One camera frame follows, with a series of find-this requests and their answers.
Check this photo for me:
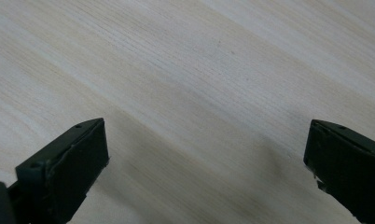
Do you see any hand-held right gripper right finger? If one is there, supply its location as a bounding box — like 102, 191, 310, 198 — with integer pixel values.
303, 119, 375, 224

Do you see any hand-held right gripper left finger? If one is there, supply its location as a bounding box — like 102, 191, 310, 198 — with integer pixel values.
7, 118, 110, 224

